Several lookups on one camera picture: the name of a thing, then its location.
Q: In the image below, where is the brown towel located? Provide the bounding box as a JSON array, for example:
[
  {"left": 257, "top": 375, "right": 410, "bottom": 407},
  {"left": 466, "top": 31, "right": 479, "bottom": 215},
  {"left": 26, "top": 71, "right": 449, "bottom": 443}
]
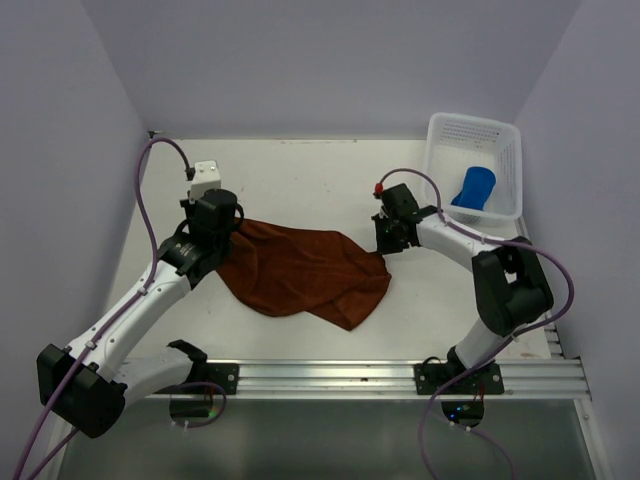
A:
[{"left": 217, "top": 219, "right": 392, "bottom": 331}]

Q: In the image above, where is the blue towel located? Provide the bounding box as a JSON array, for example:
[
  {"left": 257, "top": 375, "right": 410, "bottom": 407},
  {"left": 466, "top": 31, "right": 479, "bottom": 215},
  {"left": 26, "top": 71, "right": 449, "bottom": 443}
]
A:
[{"left": 451, "top": 166, "right": 496, "bottom": 211}]

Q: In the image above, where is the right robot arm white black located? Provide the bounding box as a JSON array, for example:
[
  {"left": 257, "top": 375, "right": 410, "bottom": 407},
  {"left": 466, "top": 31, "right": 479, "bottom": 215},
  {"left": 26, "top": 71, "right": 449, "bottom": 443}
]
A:
[{"left": 372, "top": 183, "right": 554, "bottom": 393}]

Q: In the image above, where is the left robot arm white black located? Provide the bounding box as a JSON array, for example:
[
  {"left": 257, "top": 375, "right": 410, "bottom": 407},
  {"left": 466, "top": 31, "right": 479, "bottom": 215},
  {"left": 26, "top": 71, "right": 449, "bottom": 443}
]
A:
[{"left": 36, "top": 189, "right": 244, "bottom": 438}]

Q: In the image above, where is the white plastic basket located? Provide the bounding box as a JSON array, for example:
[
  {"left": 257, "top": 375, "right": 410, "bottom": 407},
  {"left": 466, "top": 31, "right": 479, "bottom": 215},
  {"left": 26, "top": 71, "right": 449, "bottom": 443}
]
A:
[{"left": 424, "top": 113, "right": 523, "bottom": 226}]

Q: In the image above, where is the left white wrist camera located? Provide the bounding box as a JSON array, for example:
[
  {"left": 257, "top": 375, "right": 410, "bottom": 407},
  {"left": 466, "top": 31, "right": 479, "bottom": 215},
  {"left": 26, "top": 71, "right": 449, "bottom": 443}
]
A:
[{"left": 187, "top": 160, "right": 222, "bottom": 203}]

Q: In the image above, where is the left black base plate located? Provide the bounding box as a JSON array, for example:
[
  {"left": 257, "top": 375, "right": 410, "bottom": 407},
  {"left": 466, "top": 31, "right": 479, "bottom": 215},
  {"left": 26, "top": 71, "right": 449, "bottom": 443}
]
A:
[{"left": 158, "top": 362, "right": 239, "bottom": 395}]

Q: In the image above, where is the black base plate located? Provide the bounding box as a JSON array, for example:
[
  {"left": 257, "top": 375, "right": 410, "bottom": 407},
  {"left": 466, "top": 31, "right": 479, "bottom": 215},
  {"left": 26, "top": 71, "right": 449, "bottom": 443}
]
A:
[
  {"left": 158, "top": 362, "right": 239, "bottom": 395},
  {"left": 413, "top": 358, "right": 506, "bottom": 396}
]

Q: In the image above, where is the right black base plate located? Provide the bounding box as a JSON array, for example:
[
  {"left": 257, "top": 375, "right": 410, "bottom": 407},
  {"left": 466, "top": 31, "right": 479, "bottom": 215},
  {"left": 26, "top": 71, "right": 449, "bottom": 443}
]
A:
[{"left": 413, "top": 358, "right": 506, "bottom": 396}]

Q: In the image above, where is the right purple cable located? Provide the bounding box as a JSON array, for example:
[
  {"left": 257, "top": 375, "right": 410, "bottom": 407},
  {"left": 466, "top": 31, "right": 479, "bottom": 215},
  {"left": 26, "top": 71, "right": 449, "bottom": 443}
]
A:
[{"left": 377, "top": 167, "right": 576, "bottom": 480}]

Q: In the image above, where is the aluminium mounting rail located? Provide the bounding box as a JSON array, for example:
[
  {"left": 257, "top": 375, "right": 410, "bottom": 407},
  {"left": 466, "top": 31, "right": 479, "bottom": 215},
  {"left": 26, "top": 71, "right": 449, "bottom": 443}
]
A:
[{"left": 63, "top": 356, "right": 593, "bottom": 401}]

